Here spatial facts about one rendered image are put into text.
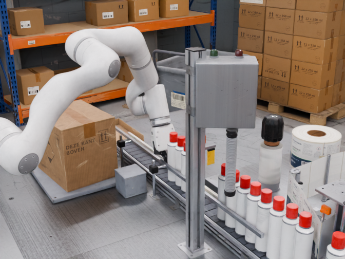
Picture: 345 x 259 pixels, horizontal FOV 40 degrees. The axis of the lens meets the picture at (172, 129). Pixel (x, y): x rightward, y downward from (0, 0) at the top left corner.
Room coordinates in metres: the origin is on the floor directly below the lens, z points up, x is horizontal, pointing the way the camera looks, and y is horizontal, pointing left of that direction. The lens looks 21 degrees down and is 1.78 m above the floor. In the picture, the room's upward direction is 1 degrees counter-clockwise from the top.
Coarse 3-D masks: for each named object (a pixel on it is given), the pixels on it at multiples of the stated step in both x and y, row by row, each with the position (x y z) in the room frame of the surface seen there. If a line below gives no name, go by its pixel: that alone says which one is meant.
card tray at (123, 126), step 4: (116, 120) 2.48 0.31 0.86; (120, 120) 2.47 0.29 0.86; (116, 124) 2.48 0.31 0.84; (120, 124) 2.47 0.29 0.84; (124, 124) 2.43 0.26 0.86; (120, 128) 2.42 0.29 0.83; (124, 128) 2.42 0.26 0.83; (128, 128) 2.38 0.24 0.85; (132, 128) 2.34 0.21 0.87; (116, 132) 2.37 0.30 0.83; (132, 132) 2.34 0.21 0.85; (136, 132) 2.30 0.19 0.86; (116, 136) 2.31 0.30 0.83; (136, 136) 2.31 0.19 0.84; (140, 136) 2.26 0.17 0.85; (116, 140) 2.26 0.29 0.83
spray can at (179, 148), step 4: (180, 136) 1.69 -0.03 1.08; (184, 136) 1.69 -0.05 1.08; (180, 140) 1.67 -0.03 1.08; (184, 140) 1.67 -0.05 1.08; (180, 144) 1.67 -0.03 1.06; (176, 148) 1.67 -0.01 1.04; (180, 148) 1.67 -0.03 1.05; (176, 152) 1.67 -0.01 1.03; (180, 152) 1.66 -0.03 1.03; (176, 156) 1.67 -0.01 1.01; (180, 156) 1.66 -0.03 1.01; (176, 160) 1.67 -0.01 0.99; (180, 160) 1.66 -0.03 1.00; (176, 164) 1.67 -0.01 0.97; (180, 164) 1.66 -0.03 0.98; (176, 168) 1.67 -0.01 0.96; (180, 168) 1.66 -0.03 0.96; (180, 172) 1.66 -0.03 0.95; (176, 176) 1.67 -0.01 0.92; (176, 180) 1.67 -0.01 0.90; (180, 180) 1.66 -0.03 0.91; (176, 184) 1.67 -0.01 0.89; (180, 184) 1.66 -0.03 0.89
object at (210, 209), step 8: (128, 144) 2.10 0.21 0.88; (128, 152) 2.00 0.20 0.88; (136, 152) 2.00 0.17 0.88; (144, 152) 2.00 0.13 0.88; (144, 160) 1.92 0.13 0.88; (160, 176) 1.76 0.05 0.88; (168, 184) 1.68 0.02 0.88; (208, 200) 1.55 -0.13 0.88; (208, 208) 1.50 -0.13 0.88; (216, 208) 1.50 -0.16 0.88; (208, 216) 1.44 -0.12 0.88; (216, 216) 1.44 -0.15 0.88; (224, 224) 1.39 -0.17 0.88; (232, 232) 1.34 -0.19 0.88; (240, 240) 1.30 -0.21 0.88; (248, 248) 1.25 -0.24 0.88; (264, 256) 1.21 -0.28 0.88
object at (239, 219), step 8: (128, 136) 2.00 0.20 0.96; (136, 144) 1.92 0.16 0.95; (160, 160) 1.74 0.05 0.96; (168, 168) 1.68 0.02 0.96; (184, 176) 1.59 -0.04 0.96; (216, 200) 1.41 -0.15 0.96; (224, 208) 1.36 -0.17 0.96; (232, 216) 1.33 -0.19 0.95; (240, 216) 1.31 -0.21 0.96; (248, 224) 1.26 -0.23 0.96; (256, 232) 1.23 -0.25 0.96
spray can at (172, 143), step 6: (174, 132) 1.73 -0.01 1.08; (174, 138) 1.71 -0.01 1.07; (168, 144) 1.71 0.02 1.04; (174, 144) 1.71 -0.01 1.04; (168, 150) 1.71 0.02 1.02; (174, 150) 1.70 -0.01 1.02; (168, 156) 1.71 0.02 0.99; (174, 156) 1.70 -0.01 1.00; (168, 162) 1.71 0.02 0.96; (174, 162) 1.70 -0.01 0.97; (174, 168) 1.70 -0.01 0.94; (168, 174) 1.71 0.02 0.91; (174, 174) 1.70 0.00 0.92; (168, 180) 1.71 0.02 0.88; (174, 180) 1.70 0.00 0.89
